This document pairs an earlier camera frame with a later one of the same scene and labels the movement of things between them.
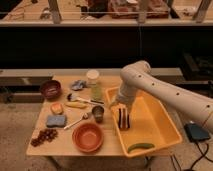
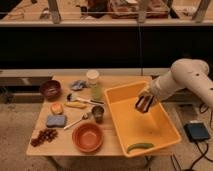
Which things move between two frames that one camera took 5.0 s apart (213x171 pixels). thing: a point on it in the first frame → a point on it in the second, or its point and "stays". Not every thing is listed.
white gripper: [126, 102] → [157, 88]
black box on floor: [197, 132] stays
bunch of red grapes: [43, 136] stays
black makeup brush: [70, 97] stays
